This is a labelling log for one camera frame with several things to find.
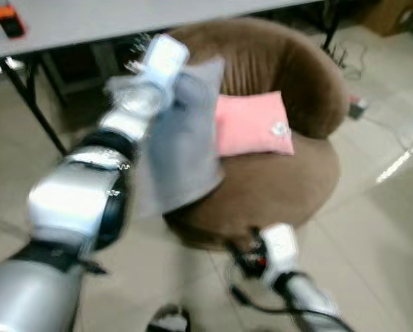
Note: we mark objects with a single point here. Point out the orange black device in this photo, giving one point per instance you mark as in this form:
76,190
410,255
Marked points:
10,21

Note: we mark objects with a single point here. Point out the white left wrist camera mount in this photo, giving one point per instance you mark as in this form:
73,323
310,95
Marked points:
163,59

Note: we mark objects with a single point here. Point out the brown round sofa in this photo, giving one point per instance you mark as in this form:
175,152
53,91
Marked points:
261,187

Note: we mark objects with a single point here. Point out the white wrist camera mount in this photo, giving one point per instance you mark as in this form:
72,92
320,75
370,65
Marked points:
281,245
163,59

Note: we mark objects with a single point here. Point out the brown cardboard box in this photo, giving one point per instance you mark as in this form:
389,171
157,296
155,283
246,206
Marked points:
389,17

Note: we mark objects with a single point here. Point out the grey pillow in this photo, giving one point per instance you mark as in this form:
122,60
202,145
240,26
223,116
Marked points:
185,152

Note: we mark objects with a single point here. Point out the grey table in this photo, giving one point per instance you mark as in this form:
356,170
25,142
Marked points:
123,21

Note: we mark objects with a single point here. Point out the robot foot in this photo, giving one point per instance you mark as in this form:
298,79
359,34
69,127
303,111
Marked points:
168,321

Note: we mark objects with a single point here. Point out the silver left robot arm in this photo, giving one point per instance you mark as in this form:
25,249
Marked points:
68,200

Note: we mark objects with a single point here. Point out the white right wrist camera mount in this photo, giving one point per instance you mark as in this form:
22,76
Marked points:
281,245

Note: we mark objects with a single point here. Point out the black table leg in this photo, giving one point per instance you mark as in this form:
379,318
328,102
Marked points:
33,107

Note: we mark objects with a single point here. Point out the pink pillow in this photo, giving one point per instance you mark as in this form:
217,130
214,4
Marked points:
248,124

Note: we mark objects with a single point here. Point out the black stand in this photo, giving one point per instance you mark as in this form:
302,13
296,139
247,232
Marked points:
334,31

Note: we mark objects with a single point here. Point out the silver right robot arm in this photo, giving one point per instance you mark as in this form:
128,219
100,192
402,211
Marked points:
310,301

